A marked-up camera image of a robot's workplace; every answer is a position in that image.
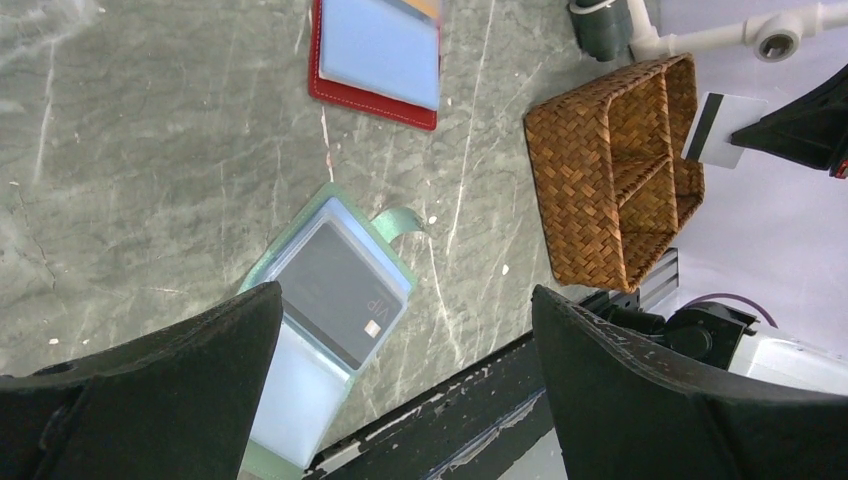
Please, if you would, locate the green card holder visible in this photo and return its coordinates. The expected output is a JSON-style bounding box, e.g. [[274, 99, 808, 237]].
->
[[239, 182, 426, 479]]

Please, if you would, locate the black vip card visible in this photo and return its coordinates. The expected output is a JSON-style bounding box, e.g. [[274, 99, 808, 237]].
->
[[277, 222, 405, 370]]

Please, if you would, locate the white magnetic stripe card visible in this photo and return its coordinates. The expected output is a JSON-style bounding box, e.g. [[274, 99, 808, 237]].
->
[[681, 92, 768, 170]]

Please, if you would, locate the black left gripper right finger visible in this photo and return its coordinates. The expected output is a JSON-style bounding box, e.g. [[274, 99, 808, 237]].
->
[[532, 286, 847, 479]]

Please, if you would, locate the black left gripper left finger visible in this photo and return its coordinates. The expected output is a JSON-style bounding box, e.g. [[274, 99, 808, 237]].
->
[[1, 282, 283, 479]]

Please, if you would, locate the red card holder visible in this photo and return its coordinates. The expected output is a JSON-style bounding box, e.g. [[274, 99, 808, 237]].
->
[[308, 0, 442, 131]]

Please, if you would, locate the white pvc pipe frame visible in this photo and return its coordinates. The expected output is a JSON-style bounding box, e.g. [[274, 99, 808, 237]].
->
[[627, 1, 847, 63]]

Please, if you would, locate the brown wicker basket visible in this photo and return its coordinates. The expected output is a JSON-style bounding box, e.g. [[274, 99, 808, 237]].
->
[[523, 54, 705, 293]]

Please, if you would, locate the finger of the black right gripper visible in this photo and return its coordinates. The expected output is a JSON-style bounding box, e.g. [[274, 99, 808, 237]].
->
[[730, 68, 847, 171]]

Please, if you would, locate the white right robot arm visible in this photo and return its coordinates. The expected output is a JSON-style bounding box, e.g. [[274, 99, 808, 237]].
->
[[588, 69, 847, 395]]

